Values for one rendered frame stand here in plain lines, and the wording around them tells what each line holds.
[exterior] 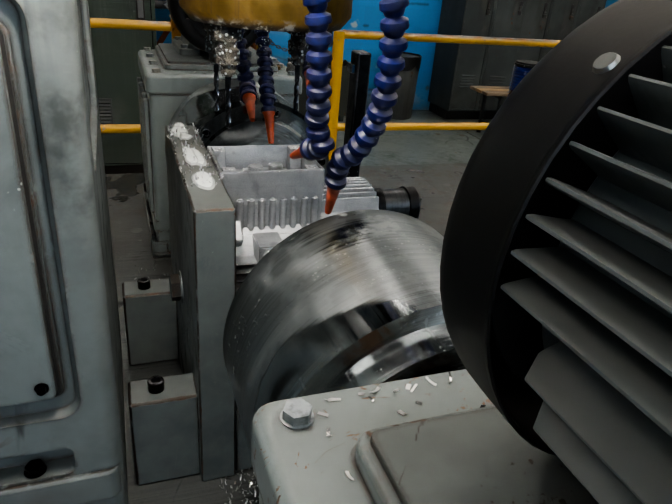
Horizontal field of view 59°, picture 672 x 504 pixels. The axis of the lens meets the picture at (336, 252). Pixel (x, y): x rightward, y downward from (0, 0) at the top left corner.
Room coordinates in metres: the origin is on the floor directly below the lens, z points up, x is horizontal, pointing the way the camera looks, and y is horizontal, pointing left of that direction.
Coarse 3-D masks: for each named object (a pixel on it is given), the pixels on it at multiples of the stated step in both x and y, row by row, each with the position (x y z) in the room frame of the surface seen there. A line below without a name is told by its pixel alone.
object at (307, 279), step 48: (288, 240) 0.45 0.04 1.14; (336, 240) 0.43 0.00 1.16; (384, 240) 0.42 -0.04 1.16; (432, 240) 0.44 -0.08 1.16; (240, 288) 0.44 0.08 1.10; (288, 288) 0.39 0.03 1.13; (336, 288) 0.37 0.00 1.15; (384, 288) 0.35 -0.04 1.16; (432, 288) 0.35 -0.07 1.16; (240, 336) 0.40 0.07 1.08; (288, 336) 0.35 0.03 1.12; (336, 336) 0.32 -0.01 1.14; (384, 336) 0.31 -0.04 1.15; (432, 336) 0.31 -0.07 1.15; (240, 384) 0.37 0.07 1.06; (288, 384) 0.31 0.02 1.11; (336, 384) 0.30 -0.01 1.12
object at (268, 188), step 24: (216, 168) 0.62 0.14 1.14; (240, 168) 0.71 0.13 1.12; (264, 168) 0.68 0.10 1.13; (288, 168) 0.72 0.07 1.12; (312, 168) 0.65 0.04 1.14; (240, 192) 0.61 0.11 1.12; (264, 192) 0.62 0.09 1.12; (288, 192) 0.63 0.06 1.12; (312, 192) 0.64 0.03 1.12; (240, 216) 0.61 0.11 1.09; (264, 216) 0.62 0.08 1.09; (288, 216) 0.63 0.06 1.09; (312, 216) 0.64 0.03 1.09
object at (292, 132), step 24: (192, 96) 0.99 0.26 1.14; (192, 120) 0.88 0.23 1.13; (216, 120) 0.86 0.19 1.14; (240, 120) 0.87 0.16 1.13; (264, 120) 0.88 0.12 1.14; (288, 120) 0.90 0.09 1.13; (216, 144) 0.85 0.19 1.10; (240, 144) 0.87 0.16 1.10; (264, 144) 0.88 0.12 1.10; (288, 144) 0.90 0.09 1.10
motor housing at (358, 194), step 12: (324, 180) 0.72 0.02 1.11; (348, 180) 0.72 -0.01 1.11; (360, 180) 0.72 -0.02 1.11; (324, 192) 0.68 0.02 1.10; (348, 192) 0.69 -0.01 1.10; (360, 192) 0.69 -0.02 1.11; (372, 192) 0.69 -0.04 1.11; (324, 204) 0.66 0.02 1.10; (336, 204) 0.67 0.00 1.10; (348, 204) 0.67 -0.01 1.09; (360, 204) 0.68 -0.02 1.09; (372, 204) 0.68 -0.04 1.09; (324, 216) 0.65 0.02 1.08; (276, 228) 0.62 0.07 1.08; (288, 228) 0.63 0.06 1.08; (300, 228) 0.63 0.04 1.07; (252, 240) 0.60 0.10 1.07; (240, 252) 0.59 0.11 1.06; (252, 252) 0.60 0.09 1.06; (240, 264) 0.57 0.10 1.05; (252, 264) 0.59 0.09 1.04; (240, 276) 0.58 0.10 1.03
